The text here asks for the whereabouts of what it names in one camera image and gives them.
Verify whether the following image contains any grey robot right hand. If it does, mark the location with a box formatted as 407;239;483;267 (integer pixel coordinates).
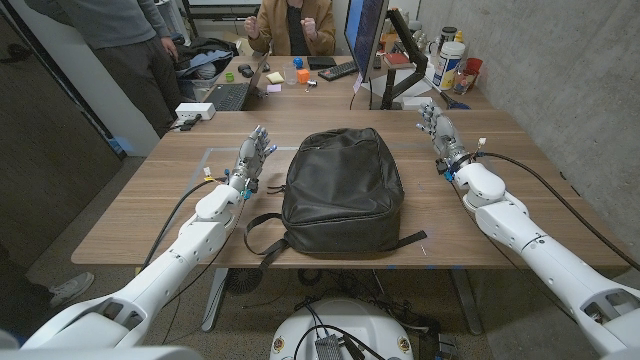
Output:
416;102;474;176

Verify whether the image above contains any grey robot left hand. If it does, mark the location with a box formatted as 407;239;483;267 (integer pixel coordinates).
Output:
227;124;279;194

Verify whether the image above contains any black backpack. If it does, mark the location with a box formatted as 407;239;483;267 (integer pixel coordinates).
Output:
243;127;429;269

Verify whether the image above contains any clear drinking glass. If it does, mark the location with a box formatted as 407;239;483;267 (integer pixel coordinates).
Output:
452;68;476;96

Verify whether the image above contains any black laptop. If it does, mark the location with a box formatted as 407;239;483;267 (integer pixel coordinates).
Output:
203;59;269;112

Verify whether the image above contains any white power strip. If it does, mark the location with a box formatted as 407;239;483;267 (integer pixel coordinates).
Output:
174;102;217;122

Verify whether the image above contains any white canister blue label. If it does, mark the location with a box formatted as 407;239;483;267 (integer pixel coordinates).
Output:
432;41;466;91

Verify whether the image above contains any red cup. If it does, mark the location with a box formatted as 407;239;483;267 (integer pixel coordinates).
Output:
464;57;484;89

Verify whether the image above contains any black-lidded jar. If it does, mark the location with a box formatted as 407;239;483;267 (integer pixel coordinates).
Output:
438;26;459;51

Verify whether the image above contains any black and blue bag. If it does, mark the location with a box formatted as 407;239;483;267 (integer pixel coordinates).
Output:
177;35;241;81

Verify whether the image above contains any black wallet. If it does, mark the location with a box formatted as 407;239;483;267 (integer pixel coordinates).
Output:
306;55;338;71

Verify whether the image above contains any black round fan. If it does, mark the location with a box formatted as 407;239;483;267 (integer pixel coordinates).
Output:
224;268;265;296

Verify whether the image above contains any black keyboard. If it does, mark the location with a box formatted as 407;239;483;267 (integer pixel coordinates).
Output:
317;59;360;83

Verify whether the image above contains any computer monitor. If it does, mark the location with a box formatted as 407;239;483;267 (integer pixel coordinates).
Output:
343;0;390;84

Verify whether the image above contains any person in tan jacket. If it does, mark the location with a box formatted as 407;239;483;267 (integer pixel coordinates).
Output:
243;0;337;57

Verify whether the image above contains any grey table leg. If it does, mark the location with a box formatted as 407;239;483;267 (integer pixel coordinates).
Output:
200;268;230;334
449;269;484;336

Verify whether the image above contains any person in grey sweater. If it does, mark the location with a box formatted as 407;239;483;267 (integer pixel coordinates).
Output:
22;0;184;139

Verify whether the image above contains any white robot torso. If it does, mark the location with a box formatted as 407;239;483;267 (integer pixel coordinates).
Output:
269;298;415;360

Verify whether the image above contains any grey metal torso module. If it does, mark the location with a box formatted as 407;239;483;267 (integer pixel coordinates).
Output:
314;334;346;360

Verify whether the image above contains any person in white sneaker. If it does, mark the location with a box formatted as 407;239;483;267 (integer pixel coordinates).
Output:
0;239;96;341

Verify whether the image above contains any blue handled tool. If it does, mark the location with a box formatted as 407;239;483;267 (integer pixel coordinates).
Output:
438;89;472;111

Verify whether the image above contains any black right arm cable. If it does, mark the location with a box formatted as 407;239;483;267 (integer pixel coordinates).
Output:
474;151;640;274

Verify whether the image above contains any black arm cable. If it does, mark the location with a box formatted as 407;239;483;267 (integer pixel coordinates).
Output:
474;151;640;274
140;178;229;271

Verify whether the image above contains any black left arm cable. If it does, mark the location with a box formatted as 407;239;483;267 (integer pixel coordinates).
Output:
140;178;229;271

